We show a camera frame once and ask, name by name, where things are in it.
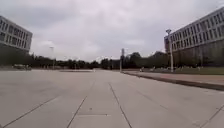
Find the pole with sign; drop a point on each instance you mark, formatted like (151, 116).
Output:
(121, 63)

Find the row of trees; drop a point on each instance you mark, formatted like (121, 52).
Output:
(83, 63)

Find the grey paved plaza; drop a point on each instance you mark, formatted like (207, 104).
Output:
(100, 100)

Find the street lamp pole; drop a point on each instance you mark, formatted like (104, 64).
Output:
(171, 53)
(52, 60)

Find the grey kerb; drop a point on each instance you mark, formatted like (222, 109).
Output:
(173, 81)

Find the grass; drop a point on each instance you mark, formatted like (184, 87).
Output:
(200, 70)

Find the red paved strip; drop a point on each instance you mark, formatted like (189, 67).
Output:
(200, 78)

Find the light building with windows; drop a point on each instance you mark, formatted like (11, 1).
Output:
(200, 36)
(13, 35)

